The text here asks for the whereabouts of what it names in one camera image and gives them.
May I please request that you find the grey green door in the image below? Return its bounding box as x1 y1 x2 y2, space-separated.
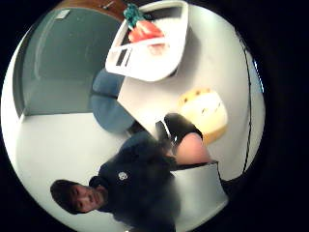
20 8 122 117

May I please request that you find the pale yellow round bowl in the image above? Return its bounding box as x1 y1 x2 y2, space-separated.
178 87 229 145

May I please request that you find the person in dark top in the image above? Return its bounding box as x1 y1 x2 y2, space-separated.
49 112 213 232

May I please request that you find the thin black cable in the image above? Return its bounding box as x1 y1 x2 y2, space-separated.
236 30 254 175

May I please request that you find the white plastic basket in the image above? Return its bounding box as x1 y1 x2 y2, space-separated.
105 0 190 83

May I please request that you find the blue upholstered chair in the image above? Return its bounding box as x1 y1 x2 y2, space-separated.
90 68 136 134

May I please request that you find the white sign on door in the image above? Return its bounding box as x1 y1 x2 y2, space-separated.
55 9 71 20

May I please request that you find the grey flat panel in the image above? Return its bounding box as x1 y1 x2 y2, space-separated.
170 161 230 232

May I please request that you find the orange carrot toy green top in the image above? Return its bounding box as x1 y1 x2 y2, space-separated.
124 3 167 44

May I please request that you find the brown wooden cabinet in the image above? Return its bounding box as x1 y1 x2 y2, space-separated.
59 0 129 21

